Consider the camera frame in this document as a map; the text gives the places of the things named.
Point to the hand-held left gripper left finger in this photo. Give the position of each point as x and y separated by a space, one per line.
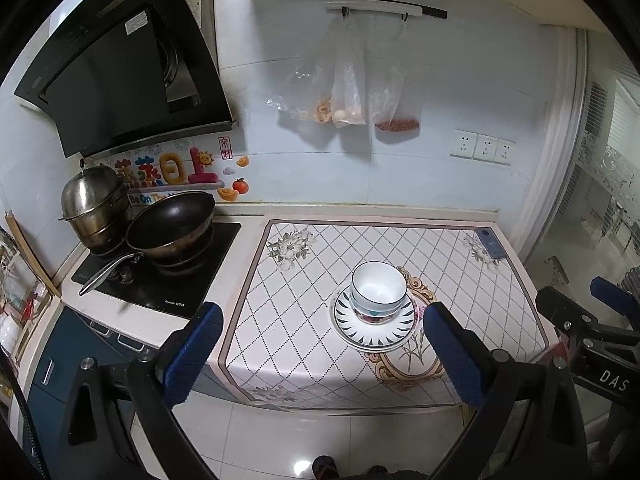
195 355

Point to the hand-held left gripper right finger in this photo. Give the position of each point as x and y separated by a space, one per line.
450 355

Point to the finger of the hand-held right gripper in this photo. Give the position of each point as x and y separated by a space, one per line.
560 306
612 294

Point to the blue leaf pattern plate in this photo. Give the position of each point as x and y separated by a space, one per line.
400 322

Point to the colourful patterned bowl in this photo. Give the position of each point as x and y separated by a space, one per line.
372 316

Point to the white bowl with dark rim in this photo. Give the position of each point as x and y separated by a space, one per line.
377 282

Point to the black gas stove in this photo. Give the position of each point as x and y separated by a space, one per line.
200 270

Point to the diamond pattern floral mat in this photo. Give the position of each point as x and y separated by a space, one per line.
300 310

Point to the glass sliding door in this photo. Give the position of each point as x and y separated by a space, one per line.
595 170

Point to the blue kitchen cabinet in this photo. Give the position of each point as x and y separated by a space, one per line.
55 355

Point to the steel steamer pot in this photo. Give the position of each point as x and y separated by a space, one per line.
92 200

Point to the wooden cutting board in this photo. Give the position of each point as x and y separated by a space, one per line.
30 255

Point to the clear plastic bag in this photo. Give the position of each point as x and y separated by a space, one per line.
347 85
312 90
392 105

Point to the black range hood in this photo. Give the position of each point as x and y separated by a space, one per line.
110 75

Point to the white wall socket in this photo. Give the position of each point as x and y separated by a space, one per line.
485 147
504 151
462 144

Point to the colourful character wall sticker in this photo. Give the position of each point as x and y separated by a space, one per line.
170 172

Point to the wall utensil rack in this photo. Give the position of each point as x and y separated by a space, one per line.
15 305

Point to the small red wall sticker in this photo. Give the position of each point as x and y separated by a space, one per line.
225 147

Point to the white wall hook rail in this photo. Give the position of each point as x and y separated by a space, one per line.
380 6

